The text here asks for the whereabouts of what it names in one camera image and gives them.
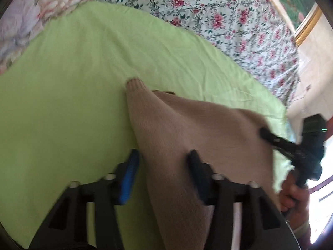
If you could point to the gold framed picture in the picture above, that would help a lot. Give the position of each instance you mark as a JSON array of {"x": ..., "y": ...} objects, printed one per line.
[{"x": 294, "y": 2}]

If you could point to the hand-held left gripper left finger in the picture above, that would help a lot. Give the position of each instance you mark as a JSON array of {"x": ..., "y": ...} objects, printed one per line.
[{"x": 128, "y": 181}]

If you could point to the beige knitted sweater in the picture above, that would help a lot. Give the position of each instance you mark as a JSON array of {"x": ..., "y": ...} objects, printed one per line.
[{"x": 197, "y": 140}]

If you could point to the person's right hand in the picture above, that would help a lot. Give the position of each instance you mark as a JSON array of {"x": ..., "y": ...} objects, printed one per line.
[{"x": 295, "y": 203}]

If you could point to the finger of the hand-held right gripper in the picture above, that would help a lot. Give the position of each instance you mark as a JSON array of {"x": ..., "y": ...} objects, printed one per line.
[{"x": 275, "y": 140}]

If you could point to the small rose print quilt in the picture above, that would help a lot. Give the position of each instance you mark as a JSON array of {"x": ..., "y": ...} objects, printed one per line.
[{"x": 221, "y": 23}]

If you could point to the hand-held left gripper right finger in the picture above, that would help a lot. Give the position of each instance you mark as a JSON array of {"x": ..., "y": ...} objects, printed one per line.
[{"x": 201, "y": 185}]

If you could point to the light green bed sheet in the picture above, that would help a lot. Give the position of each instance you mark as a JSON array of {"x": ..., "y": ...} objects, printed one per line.
[{"x": 78, "y": 88}]

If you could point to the large flower print cloth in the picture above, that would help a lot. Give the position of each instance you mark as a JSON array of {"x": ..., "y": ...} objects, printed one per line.
[{"x": 28, "y": 10}]

